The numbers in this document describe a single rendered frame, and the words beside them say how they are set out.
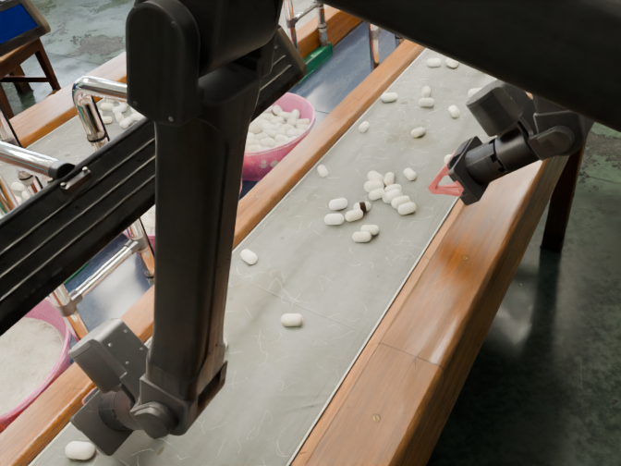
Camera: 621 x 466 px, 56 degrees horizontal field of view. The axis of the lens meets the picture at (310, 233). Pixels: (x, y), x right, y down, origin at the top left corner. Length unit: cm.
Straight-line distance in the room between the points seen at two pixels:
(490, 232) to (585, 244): 120
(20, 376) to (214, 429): 33
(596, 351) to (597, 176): 86
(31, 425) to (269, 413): 31
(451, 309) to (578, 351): 102
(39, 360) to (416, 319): 57
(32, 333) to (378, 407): 57
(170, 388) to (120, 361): 8
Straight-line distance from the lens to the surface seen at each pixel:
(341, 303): 91
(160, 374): 57
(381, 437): 75
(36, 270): 59
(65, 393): 90
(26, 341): 105
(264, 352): 87
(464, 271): 92
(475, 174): 91
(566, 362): 182
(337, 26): 187
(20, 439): 88
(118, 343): 64
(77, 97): 81
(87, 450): 84
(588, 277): 206
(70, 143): 150
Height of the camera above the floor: 142
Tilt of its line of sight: 41 degrees down
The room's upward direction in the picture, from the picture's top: 8 degrees counter-clockwise
